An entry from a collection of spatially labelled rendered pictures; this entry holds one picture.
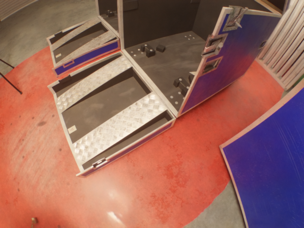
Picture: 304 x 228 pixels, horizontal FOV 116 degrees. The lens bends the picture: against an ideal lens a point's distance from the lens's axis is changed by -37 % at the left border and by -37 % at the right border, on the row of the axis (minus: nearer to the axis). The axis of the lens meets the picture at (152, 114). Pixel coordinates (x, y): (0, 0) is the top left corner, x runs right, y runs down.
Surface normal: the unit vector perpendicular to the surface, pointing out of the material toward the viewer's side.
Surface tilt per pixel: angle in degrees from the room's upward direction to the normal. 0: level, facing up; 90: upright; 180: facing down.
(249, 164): 90
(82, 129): 1
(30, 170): 0
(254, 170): 90
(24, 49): 0
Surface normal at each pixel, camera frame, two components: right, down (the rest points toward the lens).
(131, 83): 0.07, -0.47
